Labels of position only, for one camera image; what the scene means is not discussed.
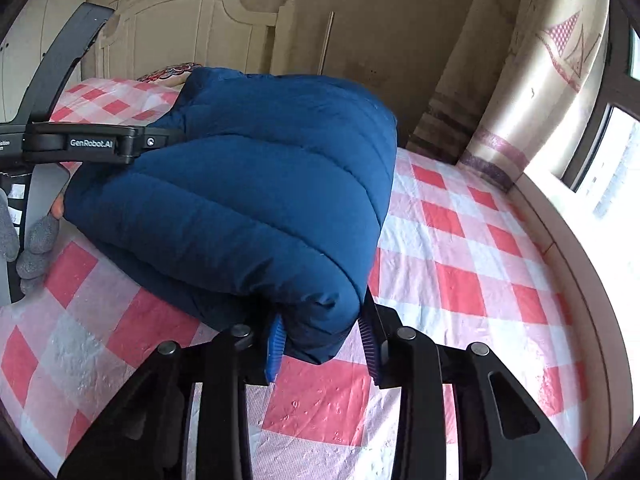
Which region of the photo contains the blue puffer jacket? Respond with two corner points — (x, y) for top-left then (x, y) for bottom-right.
(64, 67), (397, 364)

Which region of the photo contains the grey gloved left hand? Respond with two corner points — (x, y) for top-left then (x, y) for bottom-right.
(1, 192), (64, 296)

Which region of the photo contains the red white checkered bed sheet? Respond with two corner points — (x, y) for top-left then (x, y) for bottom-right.
(0, 77), (594, 480)

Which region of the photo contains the white wardrobe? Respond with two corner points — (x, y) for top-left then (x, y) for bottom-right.
(1, 0), (86, 122)

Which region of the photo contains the colourful patterned cushion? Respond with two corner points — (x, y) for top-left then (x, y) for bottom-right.
(138, 62), (201, 88)

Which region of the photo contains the white wooden headboard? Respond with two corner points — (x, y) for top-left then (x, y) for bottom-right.
(94, 0), (296, 79)

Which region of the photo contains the white slim desk lamp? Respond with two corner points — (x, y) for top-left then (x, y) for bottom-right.
(317, 11), (335, 75)

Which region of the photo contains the striped patterned curtain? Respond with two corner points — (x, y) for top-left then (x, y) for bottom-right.
(407, 0), (608, 191)

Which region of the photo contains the dark window frame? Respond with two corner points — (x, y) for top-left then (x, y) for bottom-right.
(562, 0), (639, 192)

